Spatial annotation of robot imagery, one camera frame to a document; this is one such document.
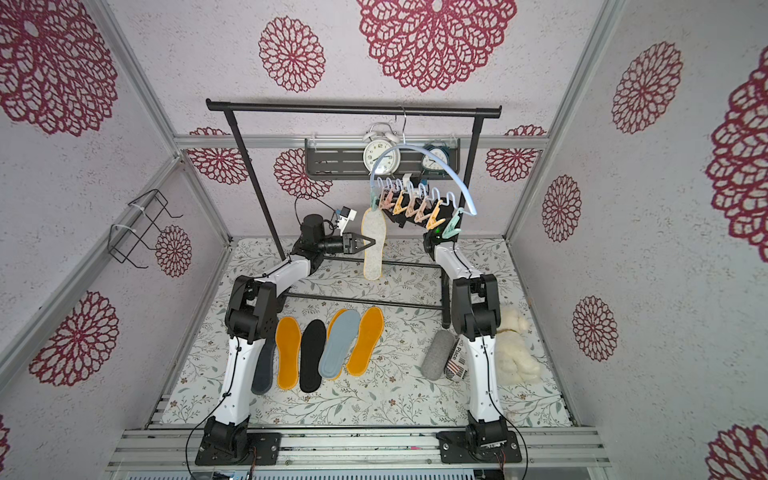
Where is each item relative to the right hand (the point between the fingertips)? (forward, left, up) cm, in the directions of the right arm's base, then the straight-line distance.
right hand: (377, 197), depth 85 cm
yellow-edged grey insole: (-2, +1, -9) cm, 10 cm away
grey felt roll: (-33, -18, -31) cm, 49 cm away
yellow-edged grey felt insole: (-30, +12, -33) cm, 46 cm away
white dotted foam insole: (-31, +21, -34) cm, 50 cm away
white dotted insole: (-26, +11, -32) cm, 43 cm away
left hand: (-4, +1, -14) cm, 15 cm away
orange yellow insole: (-28, +27, -30) cm, 49 cm away
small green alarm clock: (+12, -15, +3) cm, 20 cm away
